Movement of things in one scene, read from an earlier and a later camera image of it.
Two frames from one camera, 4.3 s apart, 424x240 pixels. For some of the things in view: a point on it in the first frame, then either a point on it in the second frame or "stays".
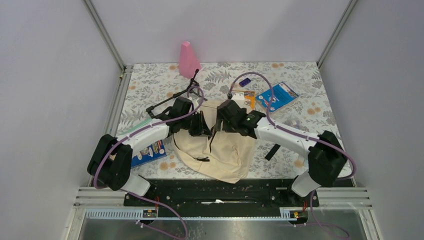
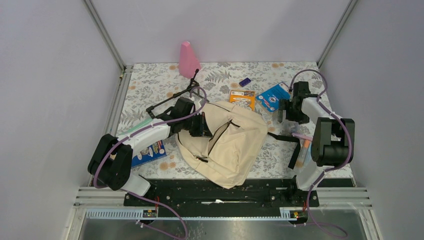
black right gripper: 218,123 -> 284,104
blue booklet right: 282,94 stays
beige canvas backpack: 224,155 stays
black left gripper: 202,129 stays
